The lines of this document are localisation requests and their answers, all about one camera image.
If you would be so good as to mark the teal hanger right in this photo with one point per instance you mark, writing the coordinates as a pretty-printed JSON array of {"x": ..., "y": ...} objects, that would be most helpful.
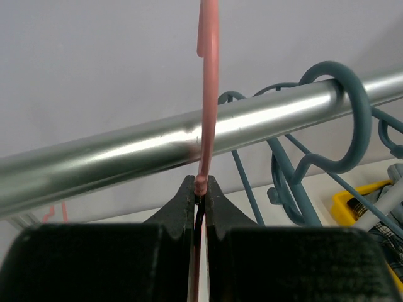
[{"x": 265, "y": 183}]

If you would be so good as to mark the pink wire hanger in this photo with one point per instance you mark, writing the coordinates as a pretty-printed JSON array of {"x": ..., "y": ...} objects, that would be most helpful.
[{"x": 208, "y": 50}]

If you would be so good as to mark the blue grey garment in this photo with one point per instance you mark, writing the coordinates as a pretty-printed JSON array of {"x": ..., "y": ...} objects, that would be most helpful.
[{"x": 388, "y": 198}]

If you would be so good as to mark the yellow plastic bin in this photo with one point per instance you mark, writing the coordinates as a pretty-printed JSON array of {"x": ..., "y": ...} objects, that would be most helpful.
[{"x": 345, "y": 217}]

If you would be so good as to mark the teal hanger left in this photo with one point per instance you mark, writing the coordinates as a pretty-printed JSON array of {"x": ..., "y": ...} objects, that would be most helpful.
[{"x": 287, "y": 178}]

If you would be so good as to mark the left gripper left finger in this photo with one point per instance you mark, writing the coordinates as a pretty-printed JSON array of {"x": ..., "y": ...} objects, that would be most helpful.
[{"x": 149, "y": 261}]

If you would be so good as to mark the teal hanger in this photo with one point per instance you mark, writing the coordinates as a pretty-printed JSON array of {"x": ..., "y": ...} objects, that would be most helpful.
[
  {"x": 265, "y": 183},
  {"x": 287, "y": 178}
]

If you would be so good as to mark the plaid garment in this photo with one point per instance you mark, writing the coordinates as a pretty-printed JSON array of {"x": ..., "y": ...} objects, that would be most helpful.
[{"x": 389, "y": 242}]

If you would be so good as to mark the silver clothes rack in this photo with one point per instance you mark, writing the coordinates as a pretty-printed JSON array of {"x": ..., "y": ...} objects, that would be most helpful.
[{"x": 44, "y": 176}]

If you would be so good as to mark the pink hanger far left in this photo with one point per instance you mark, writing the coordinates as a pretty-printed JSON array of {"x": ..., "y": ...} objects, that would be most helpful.
[{"x": 53, "y": 211}]

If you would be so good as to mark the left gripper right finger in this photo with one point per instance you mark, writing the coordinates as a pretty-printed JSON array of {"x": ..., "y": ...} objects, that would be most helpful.
[{"x": 249, "y": 262}]

